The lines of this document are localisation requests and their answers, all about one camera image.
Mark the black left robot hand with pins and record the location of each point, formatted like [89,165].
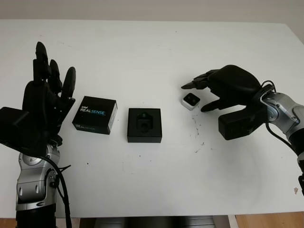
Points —
[40,99]

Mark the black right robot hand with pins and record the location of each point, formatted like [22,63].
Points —
[232,85]

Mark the small silver RealSense camera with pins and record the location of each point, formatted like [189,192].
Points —
[190,101]

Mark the black RealSense box lid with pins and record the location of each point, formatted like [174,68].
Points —
[92,116]

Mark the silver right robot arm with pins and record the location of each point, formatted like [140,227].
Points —
[285,114]

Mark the black box base foam insert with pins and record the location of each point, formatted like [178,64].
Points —
[133,138]

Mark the dark robot torso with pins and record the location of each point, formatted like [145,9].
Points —
[154,221]

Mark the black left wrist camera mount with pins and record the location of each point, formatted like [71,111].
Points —
[13,126]

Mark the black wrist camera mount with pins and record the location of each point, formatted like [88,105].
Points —
[237,126]
[13,126]

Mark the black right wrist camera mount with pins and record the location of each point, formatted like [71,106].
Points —
[237,126]

